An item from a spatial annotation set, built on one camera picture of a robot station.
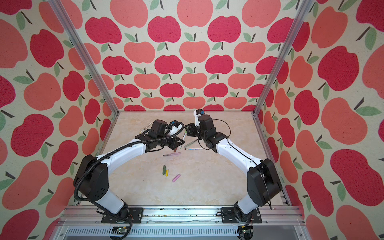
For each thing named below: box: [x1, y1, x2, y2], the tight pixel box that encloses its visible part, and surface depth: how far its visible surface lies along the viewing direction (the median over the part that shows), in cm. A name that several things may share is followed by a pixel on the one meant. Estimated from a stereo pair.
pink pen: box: [162, 152, 181, 157], surface depth 100 cm
